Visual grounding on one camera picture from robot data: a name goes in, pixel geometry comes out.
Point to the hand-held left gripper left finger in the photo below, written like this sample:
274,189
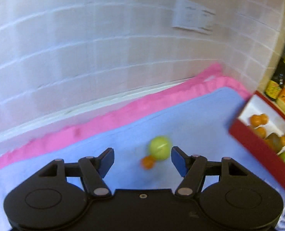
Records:
106,161

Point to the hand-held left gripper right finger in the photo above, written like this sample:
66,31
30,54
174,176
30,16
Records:
179,161

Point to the brown kiwi with yellow sticker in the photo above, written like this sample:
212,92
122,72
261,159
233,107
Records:
273,141

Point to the red box with white inside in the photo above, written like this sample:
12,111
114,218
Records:
255,144

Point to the blue mat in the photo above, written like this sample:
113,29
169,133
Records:
192,122

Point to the pink cloth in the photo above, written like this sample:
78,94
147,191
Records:
108,120

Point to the dark bottle with yellow cap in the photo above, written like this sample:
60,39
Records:
273,90

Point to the white wall socket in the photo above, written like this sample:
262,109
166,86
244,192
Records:
194,15

